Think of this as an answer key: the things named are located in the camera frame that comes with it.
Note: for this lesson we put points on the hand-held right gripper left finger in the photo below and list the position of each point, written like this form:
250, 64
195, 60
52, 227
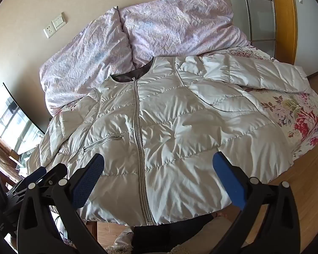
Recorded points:
88, 181

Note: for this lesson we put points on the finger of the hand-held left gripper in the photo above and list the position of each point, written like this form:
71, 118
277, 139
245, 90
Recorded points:
14, 199
54, 173

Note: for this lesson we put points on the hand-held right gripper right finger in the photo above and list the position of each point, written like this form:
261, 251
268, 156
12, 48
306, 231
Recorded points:
228, 182

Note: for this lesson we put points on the white puffer jacket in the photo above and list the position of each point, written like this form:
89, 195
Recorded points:
175, 127

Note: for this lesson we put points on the wooden television cabinet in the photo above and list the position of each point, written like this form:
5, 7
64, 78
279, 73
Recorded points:
5, 161

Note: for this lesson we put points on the flat television screen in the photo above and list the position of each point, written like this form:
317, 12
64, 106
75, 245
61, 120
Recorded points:
13, 121

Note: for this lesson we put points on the person's dark trousers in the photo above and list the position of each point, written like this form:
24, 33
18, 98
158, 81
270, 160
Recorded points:
169, 232

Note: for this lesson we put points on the floral bed sheet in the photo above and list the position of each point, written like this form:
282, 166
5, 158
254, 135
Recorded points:
302, 116

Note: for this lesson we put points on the pink crinkled duvet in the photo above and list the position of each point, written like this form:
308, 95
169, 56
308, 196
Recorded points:
161, 26

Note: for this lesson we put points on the frosted glass door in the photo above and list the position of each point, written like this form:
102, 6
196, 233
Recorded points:
257, 10

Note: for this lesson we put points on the white wall socket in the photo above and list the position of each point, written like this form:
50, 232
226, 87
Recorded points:
49, 32

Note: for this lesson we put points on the white wall light switch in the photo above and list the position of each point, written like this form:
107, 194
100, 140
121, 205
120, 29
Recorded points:
58, 21

